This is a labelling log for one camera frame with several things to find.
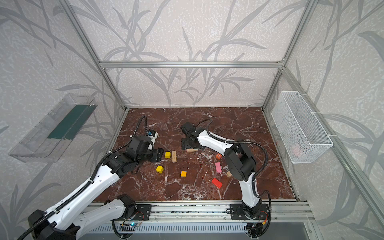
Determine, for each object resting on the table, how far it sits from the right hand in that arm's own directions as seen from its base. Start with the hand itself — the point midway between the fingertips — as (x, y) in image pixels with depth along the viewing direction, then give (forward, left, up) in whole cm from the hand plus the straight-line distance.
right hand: (190, 141), depth 94 cm
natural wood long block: (-8, +10, -5) cm, 14 cm away
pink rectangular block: (-15, -17, -6) cm, 23 cm away
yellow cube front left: (-16, +18, -4) cm, 24 cm away
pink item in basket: (-15, -55, +14) cm, 58 cm away
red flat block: (-24, -16, -5) cm, 29 cm away
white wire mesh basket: (-17, -50, +29) cm, 60 cm away
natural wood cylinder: (-20, -23, -4) cm, 31 cm away
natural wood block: (-3, -1, -6) cm, 7 cm away
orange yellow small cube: (-19, +3, -6) cm, 20 cm away
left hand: (-10, +14, +13) cm, 22 cm away
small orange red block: (-8, -18, -6) cm, 20 cm away
